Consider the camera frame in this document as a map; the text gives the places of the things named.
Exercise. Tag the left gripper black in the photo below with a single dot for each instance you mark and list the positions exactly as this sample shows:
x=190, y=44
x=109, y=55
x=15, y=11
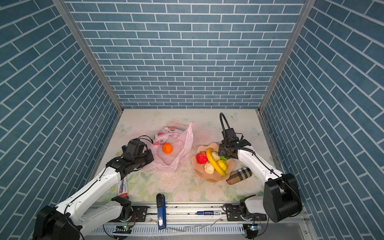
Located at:
x=150, y=157

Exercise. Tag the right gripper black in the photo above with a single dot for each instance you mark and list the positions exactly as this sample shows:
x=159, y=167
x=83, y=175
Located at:
x=221, y=149

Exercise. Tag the beige fake garlic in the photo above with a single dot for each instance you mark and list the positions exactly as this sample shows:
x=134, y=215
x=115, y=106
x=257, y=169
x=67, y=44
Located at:
x=209, y=169
x=215, y=156

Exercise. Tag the yellow fake lemon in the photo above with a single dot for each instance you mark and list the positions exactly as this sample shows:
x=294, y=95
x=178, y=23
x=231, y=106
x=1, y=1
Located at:
x=222, y=164

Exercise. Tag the yellow fake banana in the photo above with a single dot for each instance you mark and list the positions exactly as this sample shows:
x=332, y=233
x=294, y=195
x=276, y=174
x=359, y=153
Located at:
x=214, y=163

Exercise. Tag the red fake strawberry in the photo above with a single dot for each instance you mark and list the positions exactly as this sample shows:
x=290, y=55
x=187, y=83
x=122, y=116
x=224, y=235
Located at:
x=201, y=158

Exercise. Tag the orange fake tangerine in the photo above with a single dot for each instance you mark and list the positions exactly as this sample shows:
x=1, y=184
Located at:
x=167, y=148

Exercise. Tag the pink plastic bag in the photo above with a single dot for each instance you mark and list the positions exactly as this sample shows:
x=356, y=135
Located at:
x=181, y=141

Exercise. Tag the pink scalloped bowl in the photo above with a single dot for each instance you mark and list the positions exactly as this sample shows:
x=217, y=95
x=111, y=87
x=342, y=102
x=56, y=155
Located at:
x=215, y=177

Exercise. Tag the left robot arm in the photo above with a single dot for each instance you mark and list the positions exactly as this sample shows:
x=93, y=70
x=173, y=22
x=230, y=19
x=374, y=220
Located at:
x=68, y=220

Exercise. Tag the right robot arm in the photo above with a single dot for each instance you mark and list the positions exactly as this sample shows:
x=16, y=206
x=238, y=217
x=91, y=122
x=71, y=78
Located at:
x=281, y=198

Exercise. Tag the plaid cylindrical can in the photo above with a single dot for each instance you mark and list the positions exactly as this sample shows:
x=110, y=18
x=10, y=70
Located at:
x=239, y=175

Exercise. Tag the red white blue tube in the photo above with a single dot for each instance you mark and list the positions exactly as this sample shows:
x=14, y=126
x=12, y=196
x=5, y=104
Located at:
x=123, y=189

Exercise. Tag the blue black handheld device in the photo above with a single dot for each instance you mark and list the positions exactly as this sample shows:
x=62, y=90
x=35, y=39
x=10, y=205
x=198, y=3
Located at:
x=161, y=208

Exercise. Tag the blue marker pen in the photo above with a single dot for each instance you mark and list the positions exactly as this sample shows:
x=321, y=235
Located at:
x=209, y=213

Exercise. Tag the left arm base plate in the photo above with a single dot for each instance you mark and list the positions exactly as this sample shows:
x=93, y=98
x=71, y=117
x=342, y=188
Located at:
x=138, y=213

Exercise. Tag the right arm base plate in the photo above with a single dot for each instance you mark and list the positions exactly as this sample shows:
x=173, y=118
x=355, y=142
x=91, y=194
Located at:
x=235, y=213

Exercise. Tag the aluminium front rail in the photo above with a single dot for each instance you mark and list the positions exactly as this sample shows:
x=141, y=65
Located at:
x=185, y=214

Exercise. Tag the white slotted cable duct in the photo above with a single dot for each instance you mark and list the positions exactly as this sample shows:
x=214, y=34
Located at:
x=172, y=230

